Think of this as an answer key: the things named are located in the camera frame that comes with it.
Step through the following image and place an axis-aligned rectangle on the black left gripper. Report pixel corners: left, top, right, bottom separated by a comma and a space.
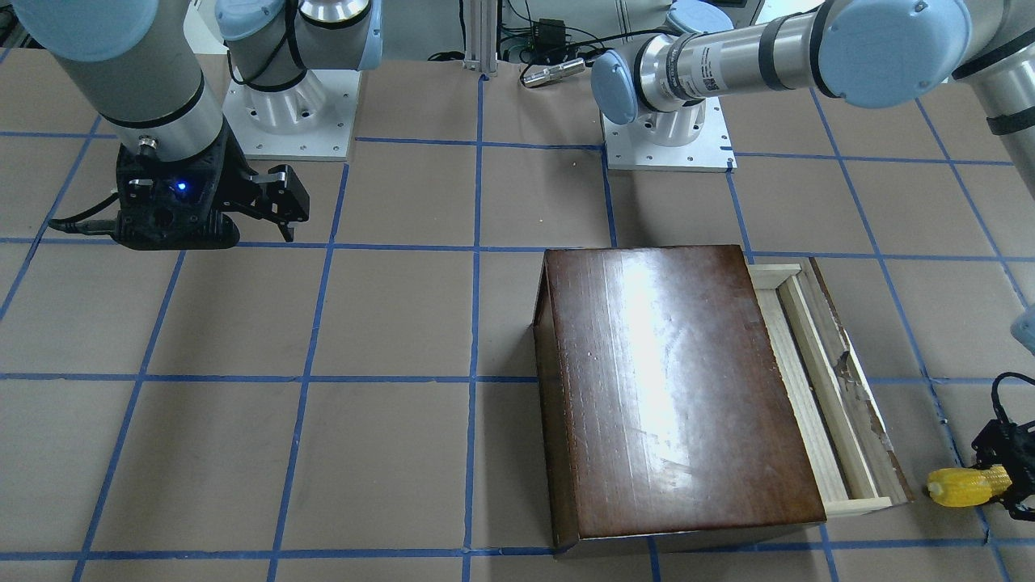
972, 420, 1034, 522

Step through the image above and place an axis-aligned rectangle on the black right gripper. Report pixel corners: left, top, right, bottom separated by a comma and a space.
206, 133, 311, 243

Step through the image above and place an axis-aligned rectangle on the yellow corn cob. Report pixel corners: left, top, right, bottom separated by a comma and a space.
927, 465, 1013, 508

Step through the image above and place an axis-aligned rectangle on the wooden drawer with white handle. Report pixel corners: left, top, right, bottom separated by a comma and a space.
748, 257, 915, 519

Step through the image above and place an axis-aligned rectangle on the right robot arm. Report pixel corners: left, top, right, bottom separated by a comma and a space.
12, 1, 383, 251

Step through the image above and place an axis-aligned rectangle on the brown wooden drawer cabinet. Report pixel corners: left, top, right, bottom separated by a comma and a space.
532, 246, 827, 559

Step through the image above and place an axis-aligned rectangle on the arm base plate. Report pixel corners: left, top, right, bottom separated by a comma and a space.
223, 70, 362, 162
600, 97, 738, 172

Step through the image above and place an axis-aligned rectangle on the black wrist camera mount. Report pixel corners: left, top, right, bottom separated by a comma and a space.
110, 145, 240, 251

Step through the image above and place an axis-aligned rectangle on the aluminium frame post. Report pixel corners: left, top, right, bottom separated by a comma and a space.
459, 1, 500, 80

